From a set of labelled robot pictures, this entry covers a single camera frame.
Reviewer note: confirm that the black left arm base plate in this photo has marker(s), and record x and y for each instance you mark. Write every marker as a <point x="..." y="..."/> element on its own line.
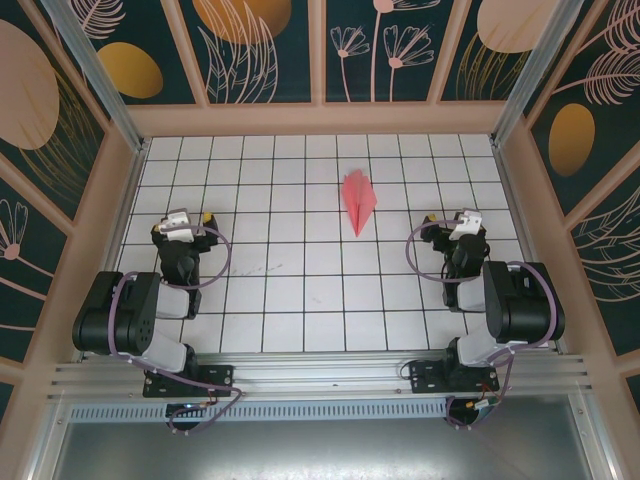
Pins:
<point x="220" y="375"/>

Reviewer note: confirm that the dark panel, feather and oval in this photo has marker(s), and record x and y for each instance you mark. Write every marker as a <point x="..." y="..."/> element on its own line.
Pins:
<point x="595" y="100"/>

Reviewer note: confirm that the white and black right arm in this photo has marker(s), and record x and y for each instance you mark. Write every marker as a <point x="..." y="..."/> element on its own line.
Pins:
<point x="525" y="310"/>

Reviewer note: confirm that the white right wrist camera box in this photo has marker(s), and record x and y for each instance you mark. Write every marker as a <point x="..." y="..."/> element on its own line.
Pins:
<point x="467" y="224"/>

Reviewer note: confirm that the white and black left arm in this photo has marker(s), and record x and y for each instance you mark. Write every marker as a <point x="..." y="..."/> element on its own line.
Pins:
<point x="130" y="320"/>

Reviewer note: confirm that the dark panel with feather outline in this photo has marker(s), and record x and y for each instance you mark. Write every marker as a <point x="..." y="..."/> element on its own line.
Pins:
<point x="610" y="260"/>

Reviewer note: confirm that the dark panel with leaf sprays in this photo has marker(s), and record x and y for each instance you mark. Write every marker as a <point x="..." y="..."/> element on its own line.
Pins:
<point x="240" y="50"/>

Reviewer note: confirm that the aluminium mounting rail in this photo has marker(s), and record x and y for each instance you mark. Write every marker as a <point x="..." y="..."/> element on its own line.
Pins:
<point x="320" y="375"/>

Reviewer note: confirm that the aluminium corner post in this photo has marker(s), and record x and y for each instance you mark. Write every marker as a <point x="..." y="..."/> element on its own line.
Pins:
<point x="95" y="75"/>
<point x="525" y="75"/>

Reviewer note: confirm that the dark panel with orange oval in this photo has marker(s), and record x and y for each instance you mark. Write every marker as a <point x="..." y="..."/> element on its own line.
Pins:
<point x="130" y="70"/>

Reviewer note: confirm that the dark panel with flower outlines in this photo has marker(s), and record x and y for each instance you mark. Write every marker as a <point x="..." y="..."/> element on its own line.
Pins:
<point x="380" y="50"/>

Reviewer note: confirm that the dark panel with pale disc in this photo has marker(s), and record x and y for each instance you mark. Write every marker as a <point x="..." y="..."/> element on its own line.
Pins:
<point x="490" y="40"/>

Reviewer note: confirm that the dark panel, large pale oval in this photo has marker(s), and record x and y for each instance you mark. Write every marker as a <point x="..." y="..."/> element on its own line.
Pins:
<point x="30" y="90"/>

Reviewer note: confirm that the aluminium table side rail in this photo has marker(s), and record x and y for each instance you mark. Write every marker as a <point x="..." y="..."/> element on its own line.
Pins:
<point x="520" y="215"/>
<point x="125" y="200"/>

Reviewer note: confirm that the dark panel, single flower outline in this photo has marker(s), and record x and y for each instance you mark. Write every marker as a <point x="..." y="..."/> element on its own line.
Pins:
<point x="20" y="250"/>

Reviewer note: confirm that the grey metal sheet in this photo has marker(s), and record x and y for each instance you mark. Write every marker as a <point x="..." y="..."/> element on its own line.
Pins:
<point x="320" y="450"/>

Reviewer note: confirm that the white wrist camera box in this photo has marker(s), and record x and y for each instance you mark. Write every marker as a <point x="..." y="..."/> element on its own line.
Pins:
<point x="177" y="225"/>
<point x="467" y="224"/>

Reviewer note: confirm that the pink paper sheet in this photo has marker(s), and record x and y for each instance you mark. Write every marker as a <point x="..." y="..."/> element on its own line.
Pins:
<point x="357" y="200"/>

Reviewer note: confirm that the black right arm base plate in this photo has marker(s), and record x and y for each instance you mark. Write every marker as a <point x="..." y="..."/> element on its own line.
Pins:
<point x="425" y="375"/>

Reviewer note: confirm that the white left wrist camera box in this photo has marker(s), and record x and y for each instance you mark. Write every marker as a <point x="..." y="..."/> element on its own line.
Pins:
<point x="177" y="225"/>

